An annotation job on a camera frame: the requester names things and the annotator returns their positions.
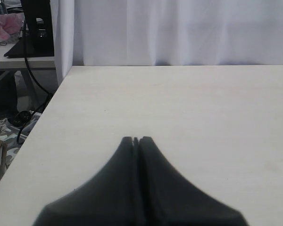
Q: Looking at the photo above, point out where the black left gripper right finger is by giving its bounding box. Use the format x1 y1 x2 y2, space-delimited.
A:
138 137 248 226

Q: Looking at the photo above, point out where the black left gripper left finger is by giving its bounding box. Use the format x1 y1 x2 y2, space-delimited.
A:
34 137 139 226

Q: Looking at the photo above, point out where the white sneaker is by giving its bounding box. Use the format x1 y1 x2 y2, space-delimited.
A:
0 118 11 139

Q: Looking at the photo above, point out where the white backdrop curtain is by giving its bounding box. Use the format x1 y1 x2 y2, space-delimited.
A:
50 0 283 82

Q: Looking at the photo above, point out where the white side table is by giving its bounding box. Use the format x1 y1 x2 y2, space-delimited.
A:
0 42 59 106

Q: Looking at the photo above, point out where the black monitor stand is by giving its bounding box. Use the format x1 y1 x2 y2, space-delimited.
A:
4 0 54 58

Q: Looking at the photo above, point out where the pink fluffy cloth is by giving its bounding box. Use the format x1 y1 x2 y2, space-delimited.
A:
0 13 23 44

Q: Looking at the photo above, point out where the black power cable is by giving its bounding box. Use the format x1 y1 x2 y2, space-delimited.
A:
7 18 54 145

